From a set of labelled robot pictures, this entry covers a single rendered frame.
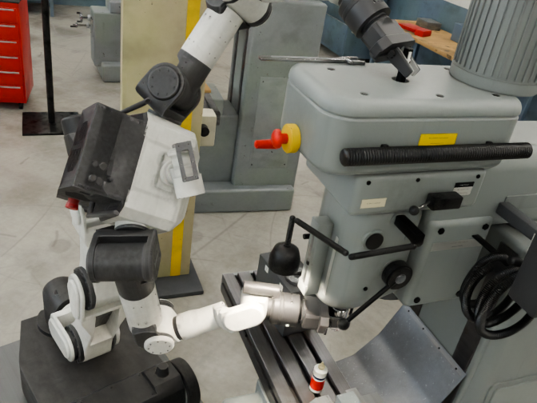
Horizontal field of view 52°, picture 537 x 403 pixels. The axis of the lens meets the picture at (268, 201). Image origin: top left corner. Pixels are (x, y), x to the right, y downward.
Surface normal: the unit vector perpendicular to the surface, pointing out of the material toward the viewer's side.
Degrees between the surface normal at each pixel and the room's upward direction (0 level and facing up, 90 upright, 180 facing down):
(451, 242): 90
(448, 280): 90
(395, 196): 90
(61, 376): 0
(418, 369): 62
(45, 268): 0
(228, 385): 0
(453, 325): 90
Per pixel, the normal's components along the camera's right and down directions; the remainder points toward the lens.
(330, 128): -0.50, 0.37
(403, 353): -0.77, -0.33
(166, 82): -0.18, -0.01
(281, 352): 0.14, -0.86
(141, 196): 0.60, -0.05
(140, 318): 0.14, 0.69
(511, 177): 0.35, 0.51
